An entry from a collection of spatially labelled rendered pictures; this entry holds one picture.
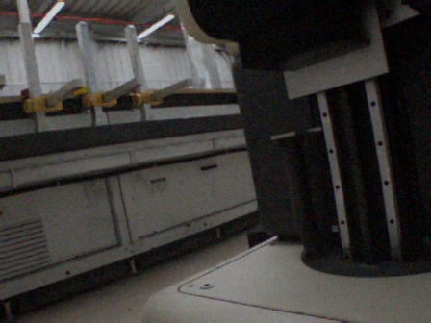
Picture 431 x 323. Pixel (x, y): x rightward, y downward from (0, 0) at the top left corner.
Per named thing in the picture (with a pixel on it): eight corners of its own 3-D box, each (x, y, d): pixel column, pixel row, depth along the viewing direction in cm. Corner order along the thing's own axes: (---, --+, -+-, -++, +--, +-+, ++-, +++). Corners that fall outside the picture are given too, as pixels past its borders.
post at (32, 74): (50, 143, 136) (29, 20, 134) (41, 144, 134) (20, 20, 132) (46, 145, 139) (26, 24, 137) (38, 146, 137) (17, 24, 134)
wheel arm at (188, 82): (194, 86, 149) (192, 77, 149) (189, 86, 147) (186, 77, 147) (133, 111, 184) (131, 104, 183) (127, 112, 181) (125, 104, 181)
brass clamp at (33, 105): (63, 108, 139) (61, 95, 139) (30, 111, 131) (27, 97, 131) (57, 111, 144) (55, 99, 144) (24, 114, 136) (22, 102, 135)
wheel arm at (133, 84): (145, 86, 134) (142, 75, 134) (138, 86, 132) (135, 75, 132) (88, 114, 168) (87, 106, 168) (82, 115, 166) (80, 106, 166)
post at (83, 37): (106, 133, 152) (86, 21, 149) (99, 134, 150) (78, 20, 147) (102, 135, 154) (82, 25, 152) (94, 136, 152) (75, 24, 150)
